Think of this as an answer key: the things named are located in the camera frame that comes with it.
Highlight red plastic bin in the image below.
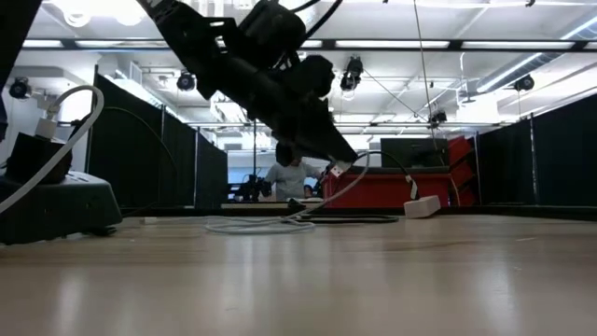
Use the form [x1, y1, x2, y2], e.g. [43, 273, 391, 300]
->
[321, 161, 451, 210]

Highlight black aluminium table frame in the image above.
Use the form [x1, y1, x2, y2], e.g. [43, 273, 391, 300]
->
[116, 203, 597, 223]

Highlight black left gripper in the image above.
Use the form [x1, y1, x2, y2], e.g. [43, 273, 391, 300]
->
[218, 0, 360, 164]

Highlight white power strip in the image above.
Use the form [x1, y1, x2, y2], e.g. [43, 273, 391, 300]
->
[403, 194, 442, 219]

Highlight black overhead crossbeam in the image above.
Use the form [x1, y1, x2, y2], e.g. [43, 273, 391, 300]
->
[21, 38, 597, 52]

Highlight black USB cable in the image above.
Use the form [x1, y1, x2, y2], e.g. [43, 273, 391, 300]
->
[286, 149, 420, 225]

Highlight thin hanging cable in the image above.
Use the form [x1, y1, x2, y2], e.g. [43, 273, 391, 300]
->
[412, 0, 439, 141]

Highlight red stacked bins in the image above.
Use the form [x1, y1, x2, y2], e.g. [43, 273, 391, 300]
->
[447, 135, 478, 209]

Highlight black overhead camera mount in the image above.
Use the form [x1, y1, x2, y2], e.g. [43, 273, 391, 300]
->
[339, 55, 365, 92]

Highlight black curtain partition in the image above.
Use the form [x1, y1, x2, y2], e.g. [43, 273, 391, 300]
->
[86, 69, 229, 210]
[475, 92, 597, 208]

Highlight small black wall charger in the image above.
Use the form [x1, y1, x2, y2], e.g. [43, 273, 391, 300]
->
[5, 132, 74, 186]

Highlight black monitor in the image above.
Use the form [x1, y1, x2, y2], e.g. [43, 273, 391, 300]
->
[380, 137, 450, 169]

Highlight black wedge power hub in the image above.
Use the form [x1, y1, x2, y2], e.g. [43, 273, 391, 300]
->
[0, 170, 124, 247]

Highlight person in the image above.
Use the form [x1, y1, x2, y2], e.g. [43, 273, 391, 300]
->
[264, 142, 327, 203]

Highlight thin white USB cable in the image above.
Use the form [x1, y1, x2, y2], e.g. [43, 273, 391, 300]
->
[203, 151, 372, 235]

